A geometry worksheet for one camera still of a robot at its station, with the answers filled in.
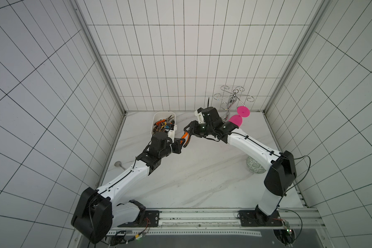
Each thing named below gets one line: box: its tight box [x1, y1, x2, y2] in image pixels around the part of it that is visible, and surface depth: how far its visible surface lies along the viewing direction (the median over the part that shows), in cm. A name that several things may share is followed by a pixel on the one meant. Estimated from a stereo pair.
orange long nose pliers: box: [179, 131, 191, 148], surface depth 79 cm
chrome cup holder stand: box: [212, 85, 255, 122], surface depth 92 cm
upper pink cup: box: [236, 105, 251, 118], surface depth 86 cm
